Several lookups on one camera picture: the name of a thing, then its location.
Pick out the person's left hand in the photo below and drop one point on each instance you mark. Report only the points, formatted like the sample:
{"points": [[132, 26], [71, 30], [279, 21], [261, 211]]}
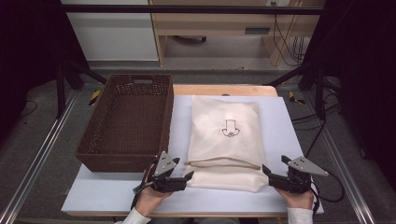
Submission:
{"points": [[149, 199]]}

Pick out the yellow black tape strip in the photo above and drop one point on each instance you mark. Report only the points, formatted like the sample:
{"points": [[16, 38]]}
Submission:
{"points": [[94, 98], [292, 97]]}

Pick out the brown woven basket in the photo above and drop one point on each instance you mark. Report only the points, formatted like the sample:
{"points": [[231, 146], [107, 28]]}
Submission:
{"points": [[130, 124]]}

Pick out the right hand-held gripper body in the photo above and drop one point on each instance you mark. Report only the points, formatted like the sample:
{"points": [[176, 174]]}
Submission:
{"points": [[303, 165]]}

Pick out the person's right hand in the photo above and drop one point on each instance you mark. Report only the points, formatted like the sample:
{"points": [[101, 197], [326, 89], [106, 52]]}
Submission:
{"points": [[297, 199]]}

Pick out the black curtain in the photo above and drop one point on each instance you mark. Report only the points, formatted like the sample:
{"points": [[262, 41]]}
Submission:
{"points": [[28, 46], [367, 62]]}

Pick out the black horizontal bar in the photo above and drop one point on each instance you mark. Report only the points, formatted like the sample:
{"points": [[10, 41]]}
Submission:
{"points": [[186, 9]]}

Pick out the black metal stand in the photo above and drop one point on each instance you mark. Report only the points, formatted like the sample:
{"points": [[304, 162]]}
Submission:
{"points": [[60, 93], [320, 93]]}

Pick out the light wooden desk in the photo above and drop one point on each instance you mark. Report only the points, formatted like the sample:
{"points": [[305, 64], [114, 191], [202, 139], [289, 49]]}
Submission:
{"points": [[211, 23]]}

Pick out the aluminium floor rail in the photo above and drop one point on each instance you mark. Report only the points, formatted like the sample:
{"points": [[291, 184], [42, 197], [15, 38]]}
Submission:
{"points": [[345, 174], [40, 155]]}

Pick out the pale board on table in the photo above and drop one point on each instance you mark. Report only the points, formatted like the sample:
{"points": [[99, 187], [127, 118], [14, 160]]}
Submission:
{"points": [[218, 202]]}

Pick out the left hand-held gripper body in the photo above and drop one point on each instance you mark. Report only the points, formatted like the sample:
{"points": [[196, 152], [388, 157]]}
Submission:
{"points": [[164, 165]]}

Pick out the white cabinet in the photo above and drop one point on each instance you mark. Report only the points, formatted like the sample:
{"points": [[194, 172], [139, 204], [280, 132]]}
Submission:
{"points": [[115, 37]]}

